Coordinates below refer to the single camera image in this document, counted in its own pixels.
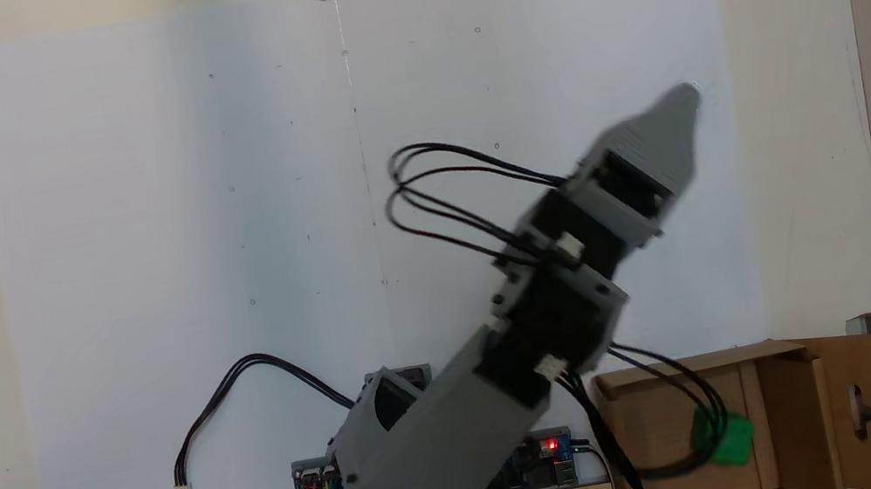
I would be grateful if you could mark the blue power circuit board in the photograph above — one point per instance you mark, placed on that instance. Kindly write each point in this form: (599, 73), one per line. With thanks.
(547, 460)

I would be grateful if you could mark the grey fixed tapered gripper finger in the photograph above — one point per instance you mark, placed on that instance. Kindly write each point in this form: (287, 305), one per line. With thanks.
(661, 140)

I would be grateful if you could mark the brown cardboard box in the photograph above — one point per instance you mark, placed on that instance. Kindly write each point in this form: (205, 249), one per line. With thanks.
(783, 416)

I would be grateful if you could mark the green die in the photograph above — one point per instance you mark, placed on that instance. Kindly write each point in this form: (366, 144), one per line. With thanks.
(729, 439)

